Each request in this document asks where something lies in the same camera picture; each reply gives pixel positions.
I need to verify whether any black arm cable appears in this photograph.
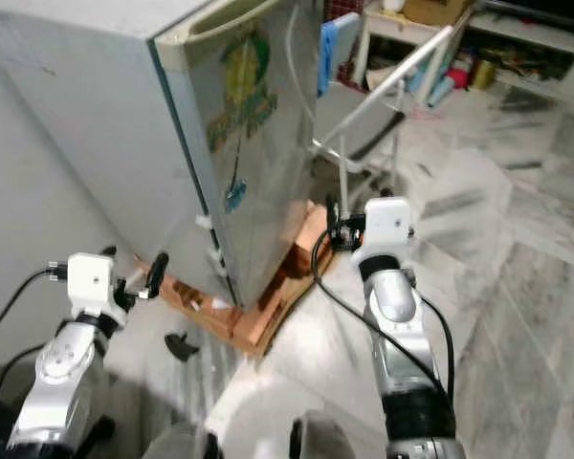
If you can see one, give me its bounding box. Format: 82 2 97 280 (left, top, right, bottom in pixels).
310 228 457 395
0 262 72 426

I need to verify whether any blue cloth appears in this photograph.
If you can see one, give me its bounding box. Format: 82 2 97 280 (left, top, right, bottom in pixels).
318 12 364 97

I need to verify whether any small blue door tag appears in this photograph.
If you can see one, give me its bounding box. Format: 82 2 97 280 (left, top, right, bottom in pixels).
226 182 249 214

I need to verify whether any green yellow door sticker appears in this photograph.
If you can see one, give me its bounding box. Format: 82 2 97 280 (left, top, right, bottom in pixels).
205 24 279 156

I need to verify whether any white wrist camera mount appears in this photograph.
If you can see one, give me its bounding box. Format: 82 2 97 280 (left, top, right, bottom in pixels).
67 252 127 322
351 196 415 265

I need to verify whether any yellow can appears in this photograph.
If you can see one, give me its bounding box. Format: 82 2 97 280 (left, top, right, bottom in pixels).
469 58 497 93

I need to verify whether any grey fridge door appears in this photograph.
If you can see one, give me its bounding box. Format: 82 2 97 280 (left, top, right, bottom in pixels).
148 0 330 309

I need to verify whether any brown cardboard box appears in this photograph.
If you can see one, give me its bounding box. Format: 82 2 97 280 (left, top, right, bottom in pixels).
401 0 472 27

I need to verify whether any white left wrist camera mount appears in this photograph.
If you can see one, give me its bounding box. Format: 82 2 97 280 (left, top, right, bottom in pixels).
67 252 127 322

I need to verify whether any small black floor object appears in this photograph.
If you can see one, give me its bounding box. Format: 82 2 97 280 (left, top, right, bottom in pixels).
164 335 201 363

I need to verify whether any grey fridge body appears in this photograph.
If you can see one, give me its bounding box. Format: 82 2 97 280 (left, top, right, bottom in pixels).
0 0 238 309

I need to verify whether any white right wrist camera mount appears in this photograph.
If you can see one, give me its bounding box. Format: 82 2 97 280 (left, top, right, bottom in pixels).
351 196 415 265

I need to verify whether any white shelf unit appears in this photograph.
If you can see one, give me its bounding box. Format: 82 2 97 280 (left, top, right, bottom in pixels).
352 0 574 108

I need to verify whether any orange brick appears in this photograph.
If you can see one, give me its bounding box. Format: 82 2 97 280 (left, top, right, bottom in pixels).
289 203 336 276
230 304 286 355

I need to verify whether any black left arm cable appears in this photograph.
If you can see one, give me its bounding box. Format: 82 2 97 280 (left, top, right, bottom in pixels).
0 262 72 426

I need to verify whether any red container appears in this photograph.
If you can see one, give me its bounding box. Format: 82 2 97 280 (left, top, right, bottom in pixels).
444 64 471 90

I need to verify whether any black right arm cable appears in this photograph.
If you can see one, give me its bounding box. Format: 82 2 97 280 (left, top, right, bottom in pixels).
310 228 457 395

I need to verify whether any white metal rack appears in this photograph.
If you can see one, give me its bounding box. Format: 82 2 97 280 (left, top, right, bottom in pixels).
309 24 456 211

